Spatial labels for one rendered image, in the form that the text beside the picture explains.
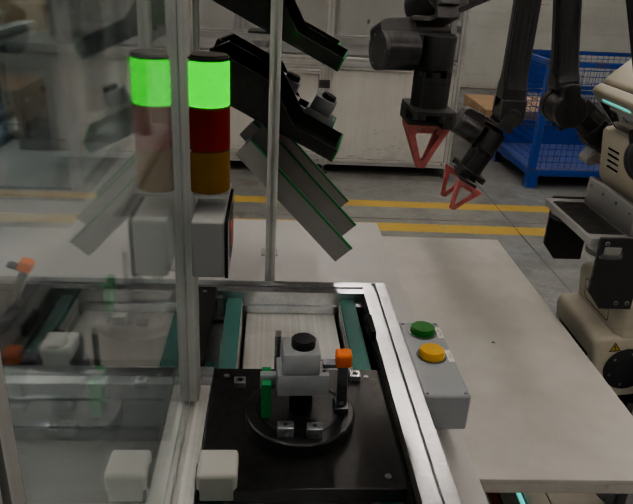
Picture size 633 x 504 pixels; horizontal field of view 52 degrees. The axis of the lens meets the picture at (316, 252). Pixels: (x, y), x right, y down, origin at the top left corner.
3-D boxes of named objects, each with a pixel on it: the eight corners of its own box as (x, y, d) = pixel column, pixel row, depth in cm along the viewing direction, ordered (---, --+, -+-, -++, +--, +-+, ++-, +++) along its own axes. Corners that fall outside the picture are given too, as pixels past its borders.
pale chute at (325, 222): (340, 236, 138) (356, 224, 137) (335, 262, 126) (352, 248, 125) (249, 137, 132) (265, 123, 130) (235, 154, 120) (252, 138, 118)
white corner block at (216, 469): (238, 474, 78) (238, 447, 76) (236, 503, 74) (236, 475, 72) (199, 474, 77) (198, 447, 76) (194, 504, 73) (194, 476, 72)
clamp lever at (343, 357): (347, 397, 85) (351, 347, 81) (349, 407, 83) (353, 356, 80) (320, 397, 84) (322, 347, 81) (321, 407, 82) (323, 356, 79)
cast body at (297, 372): (324, 375, 84) (327, 328, 82) (328, 396, 80) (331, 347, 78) (259, 376, 84) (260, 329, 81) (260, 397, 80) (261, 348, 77)
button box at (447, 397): (433, 352, 115) (438, 321, 112) (465, 430, 95) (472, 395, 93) (394, 351, 114) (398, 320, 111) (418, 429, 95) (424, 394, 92)
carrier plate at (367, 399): (376, 380, 97) (377, 368, 96) (406, 502, 75) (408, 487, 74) (213, 379, 95) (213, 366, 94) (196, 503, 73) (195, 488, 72)
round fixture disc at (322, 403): (347, 389, 91) (348, 377, 90) (359, 458, 78) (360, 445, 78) (247, 388, 90) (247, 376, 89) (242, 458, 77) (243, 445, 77)
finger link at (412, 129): (401, 171, 102) (409, 111, 98) (393, 158, 108) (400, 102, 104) (444, 173, 102) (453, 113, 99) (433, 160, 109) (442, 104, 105)
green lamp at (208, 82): (231, 100, 76) (231, 57, 75) (228, 109, 72) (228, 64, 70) (188, 99, 76) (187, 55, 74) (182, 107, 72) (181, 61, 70)
